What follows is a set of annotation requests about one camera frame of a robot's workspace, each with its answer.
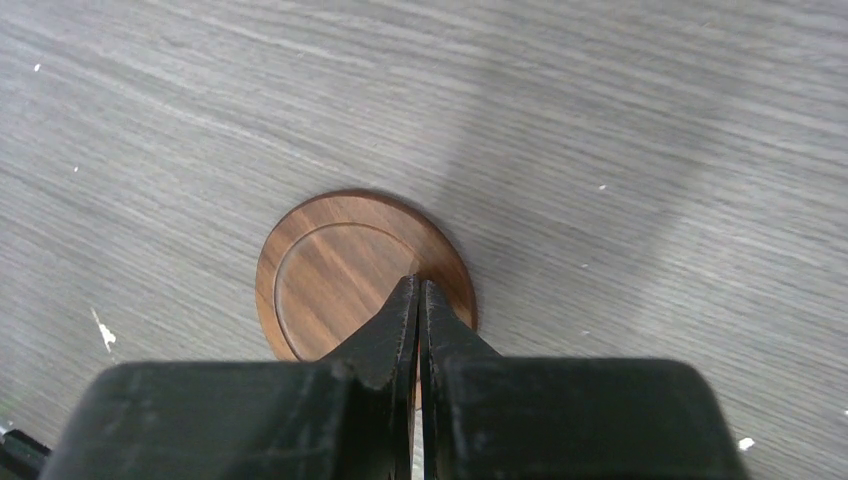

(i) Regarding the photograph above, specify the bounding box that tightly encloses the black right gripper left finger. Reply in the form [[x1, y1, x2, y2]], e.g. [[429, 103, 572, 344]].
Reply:
[[42, 276, 420, 479]]

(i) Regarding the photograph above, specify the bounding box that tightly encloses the dark walnut coaster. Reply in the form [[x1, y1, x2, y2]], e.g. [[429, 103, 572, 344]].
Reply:
[[254, 188, 479, 412]]

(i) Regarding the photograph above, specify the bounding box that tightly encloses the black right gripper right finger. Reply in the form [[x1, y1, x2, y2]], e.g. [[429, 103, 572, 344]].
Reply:
[[419, 281, 748, 479]]

